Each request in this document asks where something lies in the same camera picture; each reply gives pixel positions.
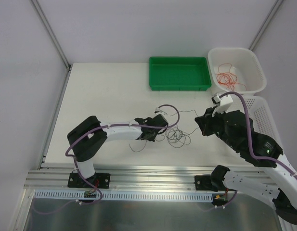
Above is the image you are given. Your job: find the aluminium frame post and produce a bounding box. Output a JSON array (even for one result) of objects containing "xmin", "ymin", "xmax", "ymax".
[
  {"xmin": 248, "ymin": 0, "xmax": 285, "ymax": 51},
  {"xmin": 29, "ymin": 0, "xmax": 72, "ymax": 71}
]

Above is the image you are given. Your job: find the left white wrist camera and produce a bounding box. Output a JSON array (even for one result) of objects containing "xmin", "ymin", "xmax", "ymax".
[{"xmin": 155, "ymin": 107, "xmax": 167, "ymax": 115}]

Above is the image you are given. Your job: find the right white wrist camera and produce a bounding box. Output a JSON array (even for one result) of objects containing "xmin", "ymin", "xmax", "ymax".
[{"xmin": 211, "ymin": 93, "xmax": 233, "ymax": 117}]

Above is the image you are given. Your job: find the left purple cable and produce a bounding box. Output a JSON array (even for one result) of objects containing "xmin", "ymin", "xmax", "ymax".
[{"xmin": 32, "ymin": 104, "xmax": 181, "ymax": 215}]

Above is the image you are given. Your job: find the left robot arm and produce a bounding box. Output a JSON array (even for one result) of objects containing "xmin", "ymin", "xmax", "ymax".
[{"xmin": 67, "ymin": 115, "xmax": 168, "ymax": 188}]

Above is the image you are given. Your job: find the green plastic tray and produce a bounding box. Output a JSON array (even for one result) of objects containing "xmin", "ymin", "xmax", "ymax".
[{"xmin": 149, "ymin": 56, "xmax": 211, "ymax": 91}]

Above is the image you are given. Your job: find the aluminium mounting rail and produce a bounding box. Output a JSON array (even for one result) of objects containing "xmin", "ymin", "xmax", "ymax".
[{"xmin": 23, "ymin": 165, "xmax": 285, "ymax": 194}]

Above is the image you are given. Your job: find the white slotted cable duct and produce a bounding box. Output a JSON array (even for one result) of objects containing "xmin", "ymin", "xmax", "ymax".
[{"xmin": 34, "ymin": 190, "xmax": 213, "ymax": 203}]

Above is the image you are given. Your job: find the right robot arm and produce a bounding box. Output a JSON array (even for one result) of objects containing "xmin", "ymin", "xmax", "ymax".
[{"xmin": 195, "ymin": 108, "xmax": 297, "ymax": 225}]

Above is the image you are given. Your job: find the white solid plastic basket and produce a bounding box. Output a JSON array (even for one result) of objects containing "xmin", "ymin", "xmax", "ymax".
[{"xmin": 207, "ymin": 48, "xmax": 267, "ymax": 95}]

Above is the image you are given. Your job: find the wire bundle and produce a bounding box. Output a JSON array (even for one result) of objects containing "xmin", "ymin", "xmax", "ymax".
[{"xmin": 129, "ymin": 109, "xmax": 203, "ymax": 153}]

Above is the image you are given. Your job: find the right aluminium frame post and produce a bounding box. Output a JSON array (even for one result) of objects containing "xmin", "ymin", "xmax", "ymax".
[{"xmin": 248, "ymin": 0, "xmax": 285, "ymax": 51}]

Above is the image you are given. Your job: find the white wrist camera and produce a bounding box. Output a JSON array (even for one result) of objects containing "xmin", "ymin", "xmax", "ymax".
[
  {"xmin": 211, "ymin": 93, "xmax": 233, "ymax": 117},
  {"xmin": 155, "ymin": 107, "xmax": 167, "ymax": 115}
]

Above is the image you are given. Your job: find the left aluminium frame post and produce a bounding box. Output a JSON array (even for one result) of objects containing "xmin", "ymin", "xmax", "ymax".
[{"xmin": 29, "ymin": 0, "xmax": 72, "ymax": 71}]

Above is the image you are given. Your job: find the white perforated plastic basket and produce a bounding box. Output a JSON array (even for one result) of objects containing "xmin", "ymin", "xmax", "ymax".
[{"xmin": 231, "ymin": 95, "xmax": 284, "ymax": 159}]

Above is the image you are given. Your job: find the orange wire in basket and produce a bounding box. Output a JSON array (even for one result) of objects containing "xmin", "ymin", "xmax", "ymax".
[{"xmin": 215, "ymin": 63, "xmax": 247, "ymax": 92}]

